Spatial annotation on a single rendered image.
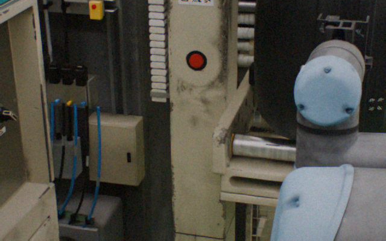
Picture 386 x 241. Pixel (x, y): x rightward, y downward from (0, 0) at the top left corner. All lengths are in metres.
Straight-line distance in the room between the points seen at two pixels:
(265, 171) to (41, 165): 0.45
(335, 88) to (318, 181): 0.34
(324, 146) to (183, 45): 0.71
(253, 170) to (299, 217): 1.02
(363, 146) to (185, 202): 0.86
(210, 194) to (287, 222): 1.19
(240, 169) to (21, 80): 0.49
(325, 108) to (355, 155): 0.08
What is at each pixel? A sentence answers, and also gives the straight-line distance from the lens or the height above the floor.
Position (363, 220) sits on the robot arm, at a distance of 0.52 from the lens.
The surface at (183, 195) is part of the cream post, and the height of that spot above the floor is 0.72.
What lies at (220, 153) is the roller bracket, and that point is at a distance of 1.51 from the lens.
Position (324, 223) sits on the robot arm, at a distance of 0.51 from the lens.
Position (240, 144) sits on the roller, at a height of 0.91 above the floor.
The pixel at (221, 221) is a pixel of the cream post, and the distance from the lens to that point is 1.73.
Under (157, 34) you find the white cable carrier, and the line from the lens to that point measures 1.59.
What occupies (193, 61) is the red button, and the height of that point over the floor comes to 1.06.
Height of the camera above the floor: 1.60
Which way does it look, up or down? 24 degrees down
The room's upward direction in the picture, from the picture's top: 1 degrees counter-clockwise
